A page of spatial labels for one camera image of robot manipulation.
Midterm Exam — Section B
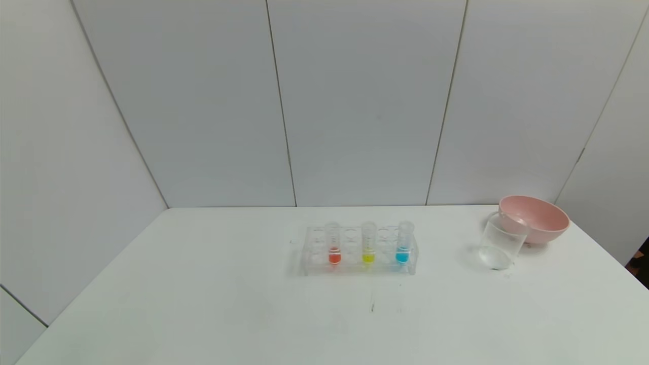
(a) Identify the pink bowl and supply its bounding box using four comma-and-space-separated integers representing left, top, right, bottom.
498, 195, 571, 245

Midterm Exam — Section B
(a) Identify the test tube with yellow pigment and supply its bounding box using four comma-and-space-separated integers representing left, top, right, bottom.
361, 222, 377, 264

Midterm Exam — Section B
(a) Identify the test tube with red pigment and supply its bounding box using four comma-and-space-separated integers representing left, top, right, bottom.
325, 222, 341, 265

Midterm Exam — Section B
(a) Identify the clear plastic test tube rack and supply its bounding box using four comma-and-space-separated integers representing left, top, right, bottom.
302, 225, 419, 277

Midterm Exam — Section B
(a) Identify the clear glass beaker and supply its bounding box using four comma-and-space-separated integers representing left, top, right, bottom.
479, 212, 531, 271

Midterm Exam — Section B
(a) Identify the test tube with blue pigment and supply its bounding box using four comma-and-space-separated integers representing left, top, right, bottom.
396, 221, 415, 264

